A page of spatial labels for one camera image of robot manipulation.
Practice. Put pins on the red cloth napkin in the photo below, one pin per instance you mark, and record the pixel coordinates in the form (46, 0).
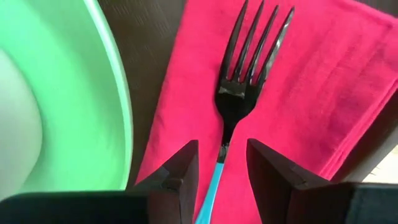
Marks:
(311, 93)

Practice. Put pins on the green plate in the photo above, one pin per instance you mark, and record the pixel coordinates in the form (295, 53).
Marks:
(77, 93)

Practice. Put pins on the white bowl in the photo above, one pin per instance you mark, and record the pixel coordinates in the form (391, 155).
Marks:
(15, 130)

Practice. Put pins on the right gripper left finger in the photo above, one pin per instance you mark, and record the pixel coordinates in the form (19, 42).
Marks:
(93, 208)

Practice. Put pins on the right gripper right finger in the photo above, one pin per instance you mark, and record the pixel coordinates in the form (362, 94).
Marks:
(295, 202)

